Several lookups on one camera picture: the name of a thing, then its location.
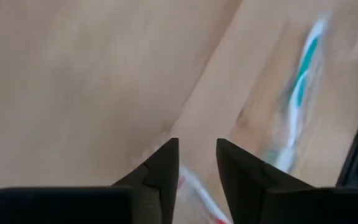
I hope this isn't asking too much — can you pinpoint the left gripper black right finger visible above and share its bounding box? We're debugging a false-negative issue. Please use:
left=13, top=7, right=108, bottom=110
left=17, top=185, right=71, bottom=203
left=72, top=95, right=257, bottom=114
left=215, top=138, right=358, bottom=224

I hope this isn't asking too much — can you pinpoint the red white toothbrush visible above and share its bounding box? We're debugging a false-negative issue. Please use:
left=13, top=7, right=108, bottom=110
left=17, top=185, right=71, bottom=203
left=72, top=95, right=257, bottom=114
left=178, top=166, right=233, bottom=224

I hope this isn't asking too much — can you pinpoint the black aluminium table frame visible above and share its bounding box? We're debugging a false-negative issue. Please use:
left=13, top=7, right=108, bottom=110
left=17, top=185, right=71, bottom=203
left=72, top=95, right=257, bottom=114
left=336, top=80, right=358, bottom=189

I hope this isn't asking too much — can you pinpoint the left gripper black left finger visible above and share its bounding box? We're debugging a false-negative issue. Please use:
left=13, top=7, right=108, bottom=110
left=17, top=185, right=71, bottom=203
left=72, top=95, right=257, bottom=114
left=0, top=138, right=180, bottom=224

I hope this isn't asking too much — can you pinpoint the teal white toothbrush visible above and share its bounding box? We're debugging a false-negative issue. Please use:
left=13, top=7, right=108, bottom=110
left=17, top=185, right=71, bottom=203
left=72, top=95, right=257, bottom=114
left=259, top=14, right=331, bottom=174

